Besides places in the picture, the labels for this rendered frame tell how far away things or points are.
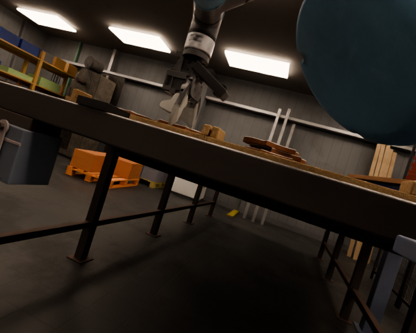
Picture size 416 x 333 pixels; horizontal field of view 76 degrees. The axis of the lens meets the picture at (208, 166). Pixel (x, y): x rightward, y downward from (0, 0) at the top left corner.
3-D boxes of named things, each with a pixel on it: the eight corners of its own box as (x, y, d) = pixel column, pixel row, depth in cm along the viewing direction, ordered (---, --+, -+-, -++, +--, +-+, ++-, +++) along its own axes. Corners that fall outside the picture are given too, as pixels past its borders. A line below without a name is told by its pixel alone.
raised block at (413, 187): (420, 197, 46) (426, 182, 46) (409, 194, 47) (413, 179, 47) (407, 197, 52) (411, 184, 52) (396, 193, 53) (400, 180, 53)
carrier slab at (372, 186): (421, 207, 45) (424, 198, 45) (205, 143, 58) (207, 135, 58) (367, 199, 78) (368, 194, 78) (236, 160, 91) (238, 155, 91)
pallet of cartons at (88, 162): (100, 172, 551) (107, 152, 550) (138, 185, 543) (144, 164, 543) (64, 173, 430) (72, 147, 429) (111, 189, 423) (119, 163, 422)
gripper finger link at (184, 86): (176, 112, 67) (190, 88, 71) (182, 113, 67) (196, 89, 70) (172, 98, 63) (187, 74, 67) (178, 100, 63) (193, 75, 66)
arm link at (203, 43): (218, 49, 73) (209, 32, 65) (212, 65, 73) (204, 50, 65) (193, 45, 75) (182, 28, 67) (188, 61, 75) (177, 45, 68)
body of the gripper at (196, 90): (172, 100, 76) (185, 59, 76) (200, 106, 73) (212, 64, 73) (160, 90, 69) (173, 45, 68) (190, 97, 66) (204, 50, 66)
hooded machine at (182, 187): (205, 201, 613) (222, 147, 611) (197, 203, 554) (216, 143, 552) (176, 191, 631) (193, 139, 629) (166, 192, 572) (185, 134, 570)
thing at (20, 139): (-4, 201, 54) (22, 116, 54) (-46, 180, 58) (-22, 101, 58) (45, 199, 65) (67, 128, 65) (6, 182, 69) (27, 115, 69)
